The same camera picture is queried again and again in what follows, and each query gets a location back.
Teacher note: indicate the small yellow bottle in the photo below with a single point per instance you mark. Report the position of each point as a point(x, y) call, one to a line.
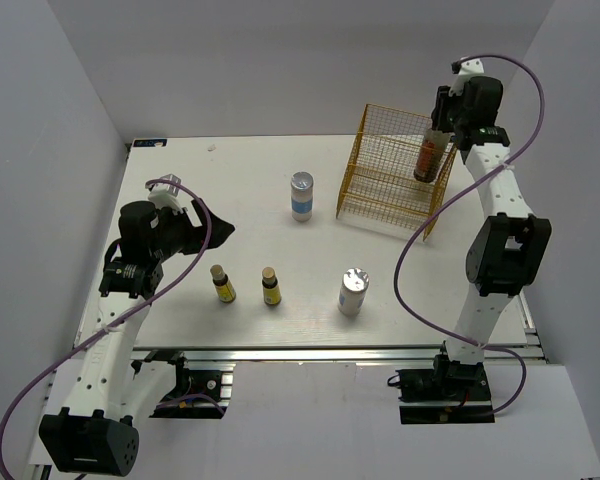
point(224, 289)
point(270, 285)

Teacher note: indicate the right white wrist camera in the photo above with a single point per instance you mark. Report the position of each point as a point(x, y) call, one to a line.
point(464, 69)

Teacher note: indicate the left small yellow bottle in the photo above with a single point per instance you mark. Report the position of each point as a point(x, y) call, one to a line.
point(224, 289)

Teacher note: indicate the far blue label spice jar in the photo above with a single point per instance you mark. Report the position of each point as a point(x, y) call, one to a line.
point(302, 184)

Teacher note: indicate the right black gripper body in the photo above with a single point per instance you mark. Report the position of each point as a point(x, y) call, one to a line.
point(458, 102)

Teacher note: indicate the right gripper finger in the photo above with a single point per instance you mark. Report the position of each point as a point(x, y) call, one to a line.
point(439, 115)
point(457, 122)

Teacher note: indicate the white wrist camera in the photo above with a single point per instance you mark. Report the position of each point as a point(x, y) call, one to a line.
point(163, 194)
point(464, 69)

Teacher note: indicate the right small yellow bottle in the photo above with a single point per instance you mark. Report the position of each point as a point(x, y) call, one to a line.
point(270, 285)

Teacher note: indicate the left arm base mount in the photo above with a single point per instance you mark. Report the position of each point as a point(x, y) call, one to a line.
point(196, 392)

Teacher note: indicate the blue table sticker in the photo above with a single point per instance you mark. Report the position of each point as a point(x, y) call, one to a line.
point(149, 143)

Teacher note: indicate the soy sauce bottle red label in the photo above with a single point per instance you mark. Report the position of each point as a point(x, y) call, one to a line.
point(430, 156)

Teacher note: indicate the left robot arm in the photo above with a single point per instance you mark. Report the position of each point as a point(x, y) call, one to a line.
point(96, 429)

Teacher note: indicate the near blue label spice jar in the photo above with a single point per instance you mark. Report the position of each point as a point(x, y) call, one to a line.
point(354, 286)

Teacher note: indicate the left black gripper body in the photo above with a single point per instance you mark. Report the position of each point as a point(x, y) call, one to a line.
point(177, 234)

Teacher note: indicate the aluminium table frame rail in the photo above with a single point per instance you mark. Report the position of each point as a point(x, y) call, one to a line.
point(365, 355)

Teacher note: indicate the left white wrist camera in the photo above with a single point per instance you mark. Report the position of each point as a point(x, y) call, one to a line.
point(163, 194)

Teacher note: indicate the yellow wire basket rack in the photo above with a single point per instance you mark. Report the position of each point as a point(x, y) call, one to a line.
point(378, 191)

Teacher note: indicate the blue label spice jar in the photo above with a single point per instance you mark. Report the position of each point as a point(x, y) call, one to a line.
point(302, 184)
point(354, 286)

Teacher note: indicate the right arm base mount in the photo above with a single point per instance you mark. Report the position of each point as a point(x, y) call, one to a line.
point(449, 392)

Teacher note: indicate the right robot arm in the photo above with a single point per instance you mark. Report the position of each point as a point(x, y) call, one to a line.
point(506, 252)

